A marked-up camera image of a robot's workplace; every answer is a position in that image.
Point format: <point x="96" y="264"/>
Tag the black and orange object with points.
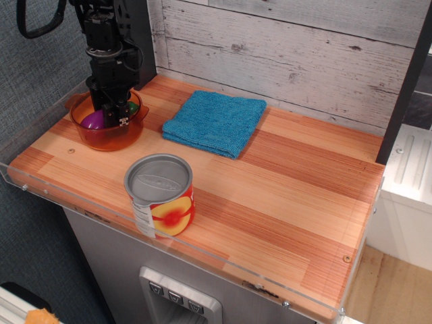
<point x="19" y="305"/>

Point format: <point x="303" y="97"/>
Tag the clear acrylic table guard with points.
<point x="286" y="219"/>

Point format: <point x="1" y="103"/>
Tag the dark right frame post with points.
<point x="408" y="86"/>

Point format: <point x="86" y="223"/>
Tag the grey cabinet with dispenser panel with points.
<point x="142" y="283"/>

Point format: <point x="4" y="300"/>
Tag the orange transparent plastic pot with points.
<point x="107" y="139"/>

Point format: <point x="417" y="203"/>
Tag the peach can with grey lid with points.
<point x="161" y="194"/>

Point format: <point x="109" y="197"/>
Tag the dark left frame post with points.
<point x="142" y="36"/>

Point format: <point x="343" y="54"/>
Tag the dark frame post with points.
<point x="142" y="36"/>
<point x="408" y="86"/>

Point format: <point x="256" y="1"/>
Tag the purple toy eggplant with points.
<point x="96" y="120"/>

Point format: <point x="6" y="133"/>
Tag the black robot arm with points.
<point x="105" y="32"/>

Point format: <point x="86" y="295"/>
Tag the white ridged appliance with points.
<point x="400" y="225"/>

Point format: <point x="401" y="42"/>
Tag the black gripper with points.
<point x="110" y="83"/>

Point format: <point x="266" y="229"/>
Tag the folded blue towel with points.
<point x="215" y="123"/>

